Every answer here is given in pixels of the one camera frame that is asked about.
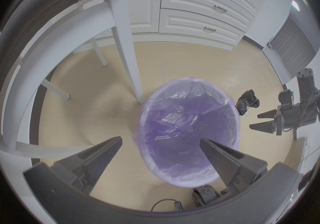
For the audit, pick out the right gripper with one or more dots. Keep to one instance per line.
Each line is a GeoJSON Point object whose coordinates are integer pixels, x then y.
{"type": "Point", "coordinates": [290, 116]}

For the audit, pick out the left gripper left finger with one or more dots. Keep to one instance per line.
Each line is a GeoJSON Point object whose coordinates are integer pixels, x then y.
{"type": "Point", "coordinates": [100, 163]}

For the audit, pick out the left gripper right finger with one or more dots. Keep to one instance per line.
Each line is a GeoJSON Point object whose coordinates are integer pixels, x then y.
{"type": "Point", "coordinates": [222, 163]}

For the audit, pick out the black plastic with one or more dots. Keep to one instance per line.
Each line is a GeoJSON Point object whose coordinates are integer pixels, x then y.
{"type": "Point", "coordinates": [246, 101]}

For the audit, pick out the purple plastic bag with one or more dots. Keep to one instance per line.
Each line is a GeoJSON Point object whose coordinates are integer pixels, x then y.
{"type": "Point", "coordinates": [185, 118]}

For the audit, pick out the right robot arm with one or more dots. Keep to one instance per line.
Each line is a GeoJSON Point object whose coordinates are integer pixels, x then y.
{"type": "Point", "coordinates": [306, 85]}

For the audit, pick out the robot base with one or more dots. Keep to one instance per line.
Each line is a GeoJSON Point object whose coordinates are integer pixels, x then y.
{"type": "Point", "coordinates": [205, 194]}

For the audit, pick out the grey curtain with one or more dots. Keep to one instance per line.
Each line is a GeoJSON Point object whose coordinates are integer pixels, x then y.
{"type": "Point", "coordinates": [292, 45]}

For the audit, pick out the ceiling light panel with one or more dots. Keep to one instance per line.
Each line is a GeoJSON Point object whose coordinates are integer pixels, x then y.
{"type": "Point", "coordinates": [296, 5]}

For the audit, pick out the grey and white chair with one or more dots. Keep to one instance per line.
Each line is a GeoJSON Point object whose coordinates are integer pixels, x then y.
{"type": "Point", "coordinates": [122, 30]}

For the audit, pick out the white wardrobe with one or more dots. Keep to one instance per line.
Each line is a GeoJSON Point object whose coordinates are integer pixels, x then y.
{"type": "Point", "coordinates": [200, 0]}

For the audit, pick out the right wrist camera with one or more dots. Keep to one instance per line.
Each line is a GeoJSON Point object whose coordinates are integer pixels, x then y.
{"type": "Point", "coordinates": [285, 96]}

